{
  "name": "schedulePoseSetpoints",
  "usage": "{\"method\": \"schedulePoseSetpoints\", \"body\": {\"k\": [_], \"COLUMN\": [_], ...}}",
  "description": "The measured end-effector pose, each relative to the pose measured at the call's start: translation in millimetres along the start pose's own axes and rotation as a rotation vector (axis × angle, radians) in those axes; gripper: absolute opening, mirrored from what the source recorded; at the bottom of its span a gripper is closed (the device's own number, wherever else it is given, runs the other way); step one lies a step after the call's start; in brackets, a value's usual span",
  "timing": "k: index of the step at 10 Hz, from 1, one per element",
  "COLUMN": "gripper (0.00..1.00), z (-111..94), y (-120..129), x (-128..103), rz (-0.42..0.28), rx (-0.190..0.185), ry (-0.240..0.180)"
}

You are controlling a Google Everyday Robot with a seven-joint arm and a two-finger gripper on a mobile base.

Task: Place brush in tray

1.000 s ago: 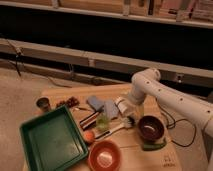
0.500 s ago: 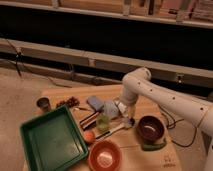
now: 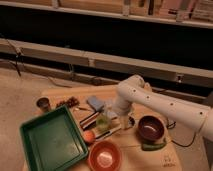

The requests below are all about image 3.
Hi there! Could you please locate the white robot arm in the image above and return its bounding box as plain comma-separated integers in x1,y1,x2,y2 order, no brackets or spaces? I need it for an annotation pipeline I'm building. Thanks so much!
113,75,213,142

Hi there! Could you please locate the green plastic tray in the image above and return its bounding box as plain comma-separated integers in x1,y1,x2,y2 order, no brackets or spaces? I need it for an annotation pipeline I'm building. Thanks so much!
20,106,88,171

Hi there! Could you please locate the blue grey cloth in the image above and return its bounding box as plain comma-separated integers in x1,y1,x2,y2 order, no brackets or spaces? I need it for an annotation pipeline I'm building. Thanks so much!
103,100,117,119

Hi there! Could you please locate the small green cup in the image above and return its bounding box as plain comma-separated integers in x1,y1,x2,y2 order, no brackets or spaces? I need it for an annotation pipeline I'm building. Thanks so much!
96,115,109,131

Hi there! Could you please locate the dark purple bowl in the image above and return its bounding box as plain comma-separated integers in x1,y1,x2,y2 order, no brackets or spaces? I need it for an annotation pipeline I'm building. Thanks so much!
138,116,165,142

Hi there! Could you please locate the green cucumber toy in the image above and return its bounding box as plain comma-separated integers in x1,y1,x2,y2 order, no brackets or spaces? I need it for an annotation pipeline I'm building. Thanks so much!
141,138,167,151

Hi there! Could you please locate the wooden cutting board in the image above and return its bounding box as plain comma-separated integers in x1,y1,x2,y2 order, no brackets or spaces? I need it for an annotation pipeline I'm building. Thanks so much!
42,85,182,171

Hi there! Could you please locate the blue sponge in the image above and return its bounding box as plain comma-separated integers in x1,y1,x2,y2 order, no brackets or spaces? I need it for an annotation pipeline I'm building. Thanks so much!
87,96,104,111

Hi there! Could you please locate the orange ball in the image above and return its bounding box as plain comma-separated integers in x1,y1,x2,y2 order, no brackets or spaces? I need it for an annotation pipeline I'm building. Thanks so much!
83,130,95,144

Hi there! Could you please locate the orange plastic bowl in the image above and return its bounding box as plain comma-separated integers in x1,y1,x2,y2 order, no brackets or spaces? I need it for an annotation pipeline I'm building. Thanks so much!
88,140,122,171

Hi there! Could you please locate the small metal spoon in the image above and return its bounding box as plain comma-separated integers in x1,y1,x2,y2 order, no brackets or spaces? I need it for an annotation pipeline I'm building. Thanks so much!
73,107,92,111

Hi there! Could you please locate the red grapes toy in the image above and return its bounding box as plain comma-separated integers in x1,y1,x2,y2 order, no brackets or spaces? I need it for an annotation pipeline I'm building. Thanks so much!
56,97,79,108

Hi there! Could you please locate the dark metal cup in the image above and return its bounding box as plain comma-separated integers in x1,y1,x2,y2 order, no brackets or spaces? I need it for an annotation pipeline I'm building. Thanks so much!
36,97,51,113

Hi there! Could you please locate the black power cable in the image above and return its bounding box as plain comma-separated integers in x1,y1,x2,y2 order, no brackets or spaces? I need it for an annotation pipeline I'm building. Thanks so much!
165,116,198,149

